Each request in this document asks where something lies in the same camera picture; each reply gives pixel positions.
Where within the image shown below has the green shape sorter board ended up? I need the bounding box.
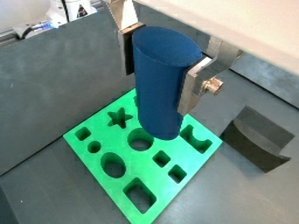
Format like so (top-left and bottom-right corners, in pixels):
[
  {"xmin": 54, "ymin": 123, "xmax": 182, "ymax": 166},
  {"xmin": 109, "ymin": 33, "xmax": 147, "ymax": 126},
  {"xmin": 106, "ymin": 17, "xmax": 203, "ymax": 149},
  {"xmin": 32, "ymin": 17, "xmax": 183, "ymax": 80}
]
[{"xmin": 63, "ymin": 90, "xmax": 222, "ymax": 224}]

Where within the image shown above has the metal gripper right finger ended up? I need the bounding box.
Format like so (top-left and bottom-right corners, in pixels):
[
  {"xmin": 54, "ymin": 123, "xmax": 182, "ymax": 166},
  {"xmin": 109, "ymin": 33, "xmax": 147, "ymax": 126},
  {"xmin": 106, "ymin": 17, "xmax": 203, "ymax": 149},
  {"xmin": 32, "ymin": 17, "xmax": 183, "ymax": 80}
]
[{"xmin": 178, "ymin": 37, "xmax": 242, "ymax": 116}]

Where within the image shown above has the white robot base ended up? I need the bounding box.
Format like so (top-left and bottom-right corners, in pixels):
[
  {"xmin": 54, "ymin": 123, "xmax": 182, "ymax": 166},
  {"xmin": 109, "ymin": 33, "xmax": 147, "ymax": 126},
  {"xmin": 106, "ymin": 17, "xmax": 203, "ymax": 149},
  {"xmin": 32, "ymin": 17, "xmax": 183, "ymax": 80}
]
[{"xmin": 46, "ymin": 0, "xmax": 98, "ymax": 28}]

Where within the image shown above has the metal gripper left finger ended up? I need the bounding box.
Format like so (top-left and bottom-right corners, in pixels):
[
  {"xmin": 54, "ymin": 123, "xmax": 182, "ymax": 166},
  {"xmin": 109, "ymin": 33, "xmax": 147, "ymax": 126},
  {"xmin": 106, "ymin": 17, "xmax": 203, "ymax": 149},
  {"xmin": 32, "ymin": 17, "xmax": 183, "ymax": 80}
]
[{"xmin": 106, "ymin": 0, "xmax": 146, "ymax": 75}]

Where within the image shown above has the black cable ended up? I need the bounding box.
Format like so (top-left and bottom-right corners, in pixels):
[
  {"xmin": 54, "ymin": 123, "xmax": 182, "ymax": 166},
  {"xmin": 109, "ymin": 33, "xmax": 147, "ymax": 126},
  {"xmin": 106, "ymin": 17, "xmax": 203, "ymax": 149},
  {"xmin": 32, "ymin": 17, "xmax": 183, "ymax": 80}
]
[{"xmin": 20, "ymin": 25, "xmax": 40, "ymax": 40}]

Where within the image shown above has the dark grey curved block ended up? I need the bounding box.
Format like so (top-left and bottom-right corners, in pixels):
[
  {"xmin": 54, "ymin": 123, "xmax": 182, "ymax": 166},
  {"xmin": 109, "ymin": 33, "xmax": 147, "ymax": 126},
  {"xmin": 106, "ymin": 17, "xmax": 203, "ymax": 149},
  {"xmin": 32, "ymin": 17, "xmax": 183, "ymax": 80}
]
[{"xmin": 219, "ymin": 106, "xmax": 295, "ymax": 172}]

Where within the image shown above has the blue oval cylinder peg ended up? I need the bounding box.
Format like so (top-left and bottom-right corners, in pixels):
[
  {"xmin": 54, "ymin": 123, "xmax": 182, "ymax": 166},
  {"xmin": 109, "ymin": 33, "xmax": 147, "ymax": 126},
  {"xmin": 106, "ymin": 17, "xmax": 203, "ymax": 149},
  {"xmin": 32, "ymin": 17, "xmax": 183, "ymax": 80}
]
[{"xmin": 133, "ymin": 26, "xmax": 202, "ymax": 140}]

